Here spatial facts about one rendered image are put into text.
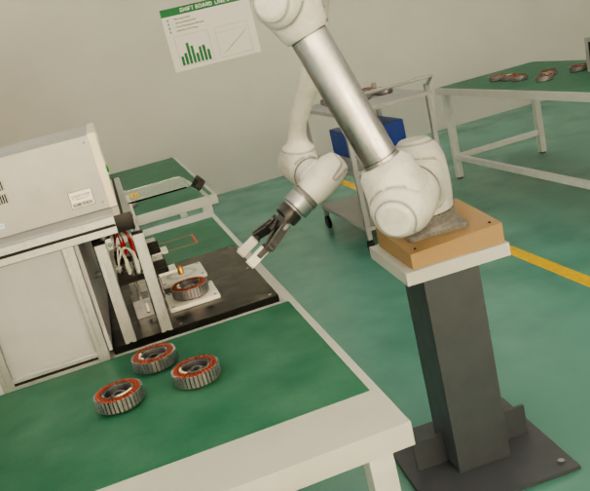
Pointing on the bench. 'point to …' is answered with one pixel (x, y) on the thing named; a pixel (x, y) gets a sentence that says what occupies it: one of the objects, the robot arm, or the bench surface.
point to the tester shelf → (55, 235)
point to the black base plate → (222, 271)
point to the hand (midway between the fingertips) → (246, 257)
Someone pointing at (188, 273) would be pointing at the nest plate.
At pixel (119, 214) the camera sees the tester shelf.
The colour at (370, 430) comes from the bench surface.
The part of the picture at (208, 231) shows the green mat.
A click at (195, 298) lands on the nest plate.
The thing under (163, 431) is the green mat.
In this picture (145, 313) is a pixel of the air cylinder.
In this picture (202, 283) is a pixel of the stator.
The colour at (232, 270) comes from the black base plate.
